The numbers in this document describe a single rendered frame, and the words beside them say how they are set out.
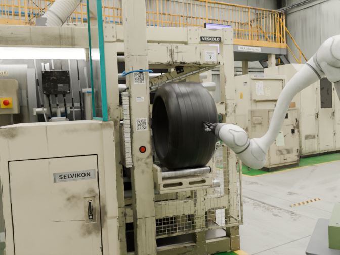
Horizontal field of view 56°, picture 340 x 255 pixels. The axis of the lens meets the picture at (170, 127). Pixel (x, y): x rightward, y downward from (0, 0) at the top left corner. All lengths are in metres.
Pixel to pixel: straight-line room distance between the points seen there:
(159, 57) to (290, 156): 5.14
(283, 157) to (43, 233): 6.04
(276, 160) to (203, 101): 4.94
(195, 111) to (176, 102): 0.12
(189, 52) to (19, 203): 1.65
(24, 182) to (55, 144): 0.17
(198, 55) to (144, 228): 1.30
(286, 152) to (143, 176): 5.20
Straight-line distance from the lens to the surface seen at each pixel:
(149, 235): 2.20
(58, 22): 2.38
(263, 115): 6.66
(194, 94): 2.00
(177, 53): 2.43
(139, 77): 2.05
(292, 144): 7.13
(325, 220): 2.05
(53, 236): 1.30
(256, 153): 1.65
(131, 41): 2.08
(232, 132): 1.55
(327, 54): 1.42
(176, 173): 2.06
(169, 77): 2.53
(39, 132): 1.24
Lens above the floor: 1.30
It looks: 3 degrees down
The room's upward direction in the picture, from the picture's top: 3 degrees counter-clockwise
